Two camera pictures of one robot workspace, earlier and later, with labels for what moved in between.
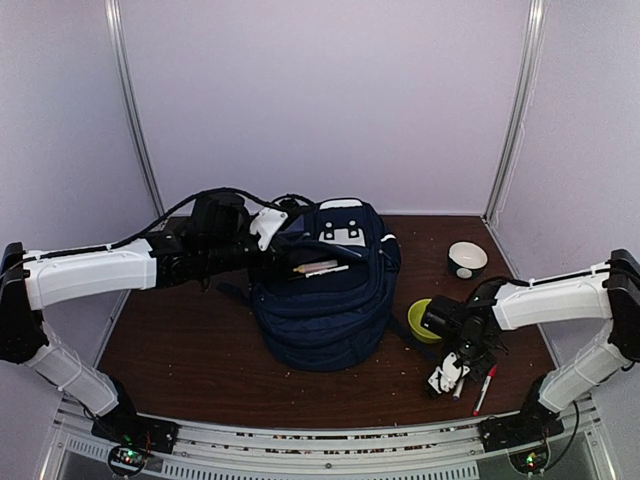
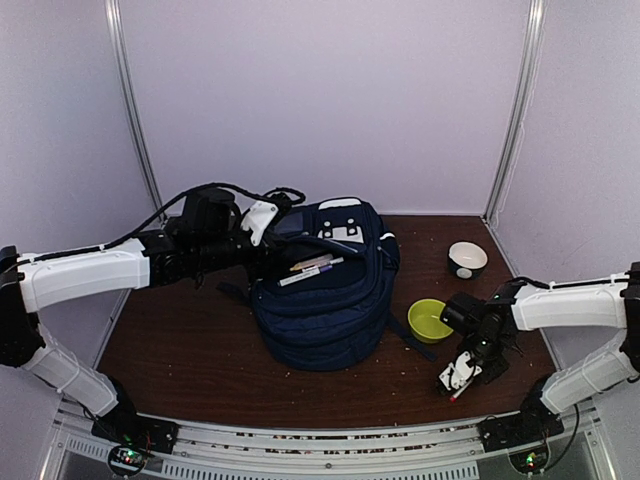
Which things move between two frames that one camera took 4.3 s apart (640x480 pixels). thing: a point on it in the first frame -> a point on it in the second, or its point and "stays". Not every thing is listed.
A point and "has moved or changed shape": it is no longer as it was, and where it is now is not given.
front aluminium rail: (328, 452) stays
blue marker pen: (458, 389) -> (329, 267)
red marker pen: (492, 373) -> (454, 397)
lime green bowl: (415, 316) stays
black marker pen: (342, 267) has moved or changed shape
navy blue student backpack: (328, 303) stays
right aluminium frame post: (520, 110) stays
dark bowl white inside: (467, 260) stays
